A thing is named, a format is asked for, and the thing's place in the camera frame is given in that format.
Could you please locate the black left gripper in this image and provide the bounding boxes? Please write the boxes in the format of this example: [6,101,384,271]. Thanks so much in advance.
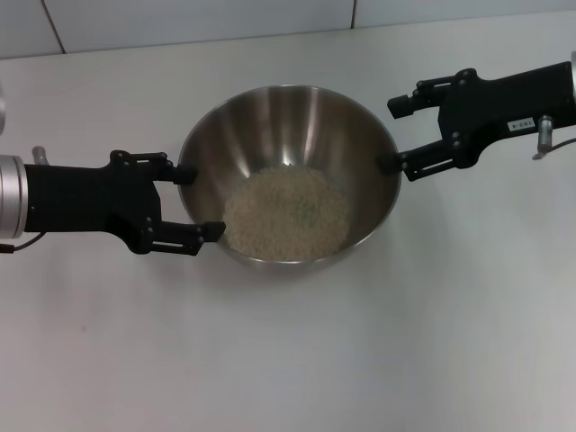
[23,149,227,258]

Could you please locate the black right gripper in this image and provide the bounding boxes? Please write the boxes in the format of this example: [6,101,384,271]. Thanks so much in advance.
[375,60,576,184]

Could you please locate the white rice grains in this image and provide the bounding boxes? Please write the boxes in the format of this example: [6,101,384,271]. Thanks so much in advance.
[222,165,353,263]

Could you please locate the stainless steel mixing bowl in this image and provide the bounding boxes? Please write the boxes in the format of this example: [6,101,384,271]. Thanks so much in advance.
[177,83,403,275]

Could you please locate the right gripper silver knob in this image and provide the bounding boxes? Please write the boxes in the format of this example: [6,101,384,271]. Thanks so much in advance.
[532,113,556,162]

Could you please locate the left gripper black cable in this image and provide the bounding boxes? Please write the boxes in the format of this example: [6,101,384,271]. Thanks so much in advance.
[0,230,47,255]

